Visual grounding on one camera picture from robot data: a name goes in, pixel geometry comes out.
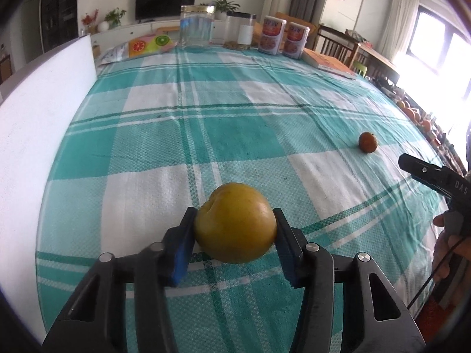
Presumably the pile of oranges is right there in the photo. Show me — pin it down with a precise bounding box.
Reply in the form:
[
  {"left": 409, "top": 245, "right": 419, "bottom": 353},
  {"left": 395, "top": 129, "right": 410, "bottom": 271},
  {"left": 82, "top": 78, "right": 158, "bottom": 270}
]
[{"left": 397, "top": 99, "right": 433, "bottom": 133}]

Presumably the white window curtain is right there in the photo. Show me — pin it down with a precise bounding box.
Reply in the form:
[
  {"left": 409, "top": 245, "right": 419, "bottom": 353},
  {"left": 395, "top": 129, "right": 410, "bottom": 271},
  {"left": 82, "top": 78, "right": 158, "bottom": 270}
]
[{"left": 379, "top": 0, "right": 420, "bottom": 63}]

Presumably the orange print white box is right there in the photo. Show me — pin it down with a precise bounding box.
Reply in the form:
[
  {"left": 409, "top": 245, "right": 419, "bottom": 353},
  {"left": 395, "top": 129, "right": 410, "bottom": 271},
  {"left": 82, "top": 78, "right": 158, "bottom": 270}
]
[
  {"left": 283, "top": 22, "right": 309, "bottom": 59},
  {"left": 258, "top": 16, "right": 287, "bottom": 54}
]

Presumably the clear glass jar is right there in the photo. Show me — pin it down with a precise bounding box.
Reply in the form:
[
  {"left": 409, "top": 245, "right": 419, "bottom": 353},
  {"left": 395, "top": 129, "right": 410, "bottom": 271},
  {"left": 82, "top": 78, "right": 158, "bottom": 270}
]
[{"left": 179, "top": 5, "right": 215, "bottom": 48}]

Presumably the black cable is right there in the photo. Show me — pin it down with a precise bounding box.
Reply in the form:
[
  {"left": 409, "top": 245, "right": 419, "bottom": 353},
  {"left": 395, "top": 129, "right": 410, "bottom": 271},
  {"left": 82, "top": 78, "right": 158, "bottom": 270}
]
[{"left": 407, "top": 237, "right": 466, "bottom": 307}]

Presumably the white foam board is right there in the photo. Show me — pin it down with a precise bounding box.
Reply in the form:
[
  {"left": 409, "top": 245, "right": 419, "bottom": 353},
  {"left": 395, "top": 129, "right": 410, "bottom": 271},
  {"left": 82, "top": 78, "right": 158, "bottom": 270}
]
[{"left": 0, "top": 33, "right": 98, "bottom": 302}]

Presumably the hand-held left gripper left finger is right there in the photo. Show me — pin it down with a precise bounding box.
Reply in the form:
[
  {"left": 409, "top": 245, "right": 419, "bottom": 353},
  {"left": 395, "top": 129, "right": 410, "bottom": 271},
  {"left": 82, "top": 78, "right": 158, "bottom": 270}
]
[{"left": 43, "top": 207, "right": 199, "bottom": 353}]

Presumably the wooden chair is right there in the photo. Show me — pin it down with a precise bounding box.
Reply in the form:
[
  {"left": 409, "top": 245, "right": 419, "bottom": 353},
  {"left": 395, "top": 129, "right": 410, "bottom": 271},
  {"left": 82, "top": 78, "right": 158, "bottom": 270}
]
[{"left": 316, "top": 25, "right": 359, "bottom": 67}]

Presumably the teal checked tablecloth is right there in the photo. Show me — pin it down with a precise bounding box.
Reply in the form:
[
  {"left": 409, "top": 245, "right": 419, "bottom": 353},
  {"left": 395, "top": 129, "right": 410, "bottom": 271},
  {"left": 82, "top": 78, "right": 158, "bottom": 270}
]
[{"left": 36, "top": 44, "right": 460, "bottom": 353}]

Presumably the leafy green houseplant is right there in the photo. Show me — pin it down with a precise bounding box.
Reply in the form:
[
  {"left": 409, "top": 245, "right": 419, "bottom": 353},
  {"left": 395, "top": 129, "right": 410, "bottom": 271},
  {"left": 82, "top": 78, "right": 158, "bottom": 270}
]
[{"left": 210, "top": 0, "right": 241, "bottom": 21}]

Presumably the yellow round pear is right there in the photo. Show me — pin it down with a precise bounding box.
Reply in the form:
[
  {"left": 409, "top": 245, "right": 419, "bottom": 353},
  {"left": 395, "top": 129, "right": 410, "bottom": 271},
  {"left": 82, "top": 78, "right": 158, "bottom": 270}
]
[{"left": 194, "top": 183, "right": 278, "bottom": 264}]

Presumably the person's right hand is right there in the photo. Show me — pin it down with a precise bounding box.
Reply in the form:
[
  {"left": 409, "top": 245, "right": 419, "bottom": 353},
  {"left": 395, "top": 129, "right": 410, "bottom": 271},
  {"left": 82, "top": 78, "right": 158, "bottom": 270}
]
[{"left": 432, "top": 211, "right": 471, "bottom": 284}]

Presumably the orange tangerine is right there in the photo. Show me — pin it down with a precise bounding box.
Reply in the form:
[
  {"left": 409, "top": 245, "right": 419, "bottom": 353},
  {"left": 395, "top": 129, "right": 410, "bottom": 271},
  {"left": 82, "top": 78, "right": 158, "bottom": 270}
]
[{"left": 359, "top": 131, "right": 377, "bottom": 154}]

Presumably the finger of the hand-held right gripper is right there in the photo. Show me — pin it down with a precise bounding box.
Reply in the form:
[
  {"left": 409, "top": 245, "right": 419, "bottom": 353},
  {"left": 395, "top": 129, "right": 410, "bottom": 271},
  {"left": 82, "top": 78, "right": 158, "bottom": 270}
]
[{"left": 398, "top": 153, "right": 447, "bottom": 192}]

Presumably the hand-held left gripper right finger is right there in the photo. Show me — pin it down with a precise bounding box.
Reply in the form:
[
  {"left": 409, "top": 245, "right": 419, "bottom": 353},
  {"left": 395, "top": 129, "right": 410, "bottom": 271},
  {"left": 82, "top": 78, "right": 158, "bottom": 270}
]
[{"left": 272, "top": 208, "right": 427, "bottom": 353}]

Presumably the dark display cabinet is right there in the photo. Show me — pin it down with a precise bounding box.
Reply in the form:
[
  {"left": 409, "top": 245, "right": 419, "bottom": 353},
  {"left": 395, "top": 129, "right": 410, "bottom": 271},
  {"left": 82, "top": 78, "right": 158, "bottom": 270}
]
[{"left": 40, "top": 0, "right": 79, "bottom": 53}]

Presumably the clear plastic jar white label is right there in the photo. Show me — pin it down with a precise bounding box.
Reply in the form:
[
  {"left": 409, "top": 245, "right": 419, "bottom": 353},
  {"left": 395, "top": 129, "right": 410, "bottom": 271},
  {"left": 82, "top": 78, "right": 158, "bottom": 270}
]
[{"left": 223, "top": 12, "right": 257, "bottom": 51}]

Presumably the black television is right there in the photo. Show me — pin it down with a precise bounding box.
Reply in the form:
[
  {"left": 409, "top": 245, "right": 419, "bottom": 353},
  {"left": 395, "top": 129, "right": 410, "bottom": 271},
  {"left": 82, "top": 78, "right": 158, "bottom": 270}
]
[{"left": 135, "top": 0, "right": 197, "bottom": 21}]

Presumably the fruit print plastic bag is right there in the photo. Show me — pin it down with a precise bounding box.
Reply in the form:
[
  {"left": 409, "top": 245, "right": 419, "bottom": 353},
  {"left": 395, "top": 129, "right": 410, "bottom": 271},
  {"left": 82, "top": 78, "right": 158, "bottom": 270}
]
[{"left": 99, "top": 34, "right": 177, "bottom": 66}]

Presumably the green potted plant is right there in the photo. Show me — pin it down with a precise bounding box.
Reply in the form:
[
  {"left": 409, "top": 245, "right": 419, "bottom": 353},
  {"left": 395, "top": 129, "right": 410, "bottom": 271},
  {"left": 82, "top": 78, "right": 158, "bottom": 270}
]
[{"left": 104, "top": 7, "right": 127, "bottom": 28}]

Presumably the orange book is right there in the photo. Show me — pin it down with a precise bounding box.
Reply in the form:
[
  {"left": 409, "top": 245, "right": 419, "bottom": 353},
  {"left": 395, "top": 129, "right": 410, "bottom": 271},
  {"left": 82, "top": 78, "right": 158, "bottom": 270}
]
[{"left": 302, "top": 49, "right": 357, "bottom": 80}]

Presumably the wooden table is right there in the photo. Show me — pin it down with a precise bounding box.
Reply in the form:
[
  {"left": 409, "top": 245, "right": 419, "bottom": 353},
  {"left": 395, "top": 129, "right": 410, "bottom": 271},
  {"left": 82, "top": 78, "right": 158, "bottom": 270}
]
[{"left": 346, "top": 29, "right": 400, "bottom": 78}]

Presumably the white low cabinet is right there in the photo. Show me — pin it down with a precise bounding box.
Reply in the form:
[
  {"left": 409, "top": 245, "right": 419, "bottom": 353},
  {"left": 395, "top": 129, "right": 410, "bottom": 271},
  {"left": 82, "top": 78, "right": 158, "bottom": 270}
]
[{"left": 79, "top": 18, "right": 229, "bottom": 48}]

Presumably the red flower plant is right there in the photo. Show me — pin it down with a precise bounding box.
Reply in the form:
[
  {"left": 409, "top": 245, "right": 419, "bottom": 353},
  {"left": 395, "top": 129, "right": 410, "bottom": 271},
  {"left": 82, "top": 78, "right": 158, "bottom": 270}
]
[{"left": 82, "top": 9, "right": 99, "bottom": 34}]

